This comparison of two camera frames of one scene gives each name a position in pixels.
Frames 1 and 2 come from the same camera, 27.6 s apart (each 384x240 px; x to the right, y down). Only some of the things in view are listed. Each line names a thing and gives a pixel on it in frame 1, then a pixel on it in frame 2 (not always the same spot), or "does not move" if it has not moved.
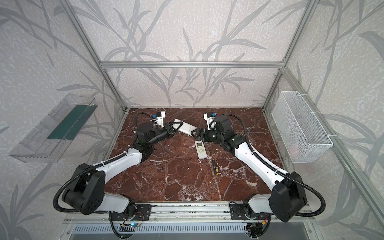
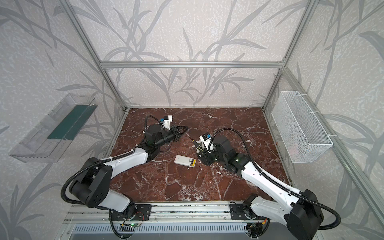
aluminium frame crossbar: [191, 64] does not move
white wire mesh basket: [303, 136] does not move
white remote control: [185, 128] → [185, 161]
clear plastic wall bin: [49, 141] does not move
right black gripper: [203, 134] → [202, 153]
